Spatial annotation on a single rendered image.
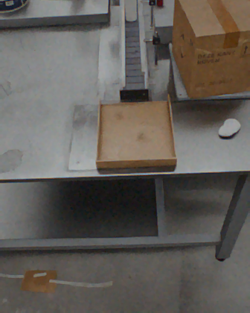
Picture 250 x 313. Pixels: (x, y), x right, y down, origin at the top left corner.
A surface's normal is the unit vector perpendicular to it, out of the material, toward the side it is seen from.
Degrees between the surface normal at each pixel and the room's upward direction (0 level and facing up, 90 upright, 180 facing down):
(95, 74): 0
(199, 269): 0
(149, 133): 0
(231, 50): 90
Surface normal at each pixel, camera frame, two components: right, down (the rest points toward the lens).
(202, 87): 0.14, 0.76
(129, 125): -0.06, -0.63
